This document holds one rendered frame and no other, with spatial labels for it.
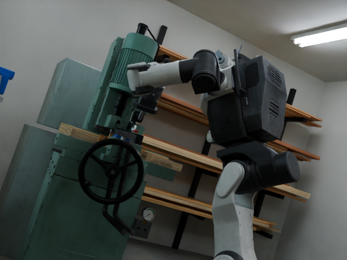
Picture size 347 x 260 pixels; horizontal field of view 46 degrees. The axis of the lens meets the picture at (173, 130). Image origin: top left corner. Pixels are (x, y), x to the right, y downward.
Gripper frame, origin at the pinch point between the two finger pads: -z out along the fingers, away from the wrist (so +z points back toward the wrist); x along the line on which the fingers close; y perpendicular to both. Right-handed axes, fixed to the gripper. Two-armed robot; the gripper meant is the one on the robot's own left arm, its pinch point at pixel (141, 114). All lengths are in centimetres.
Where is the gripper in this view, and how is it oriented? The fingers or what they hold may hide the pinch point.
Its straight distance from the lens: 198.8
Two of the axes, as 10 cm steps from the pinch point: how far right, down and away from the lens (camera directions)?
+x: 9.0, 3.2, 3.0
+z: 4.2, -8.2, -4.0
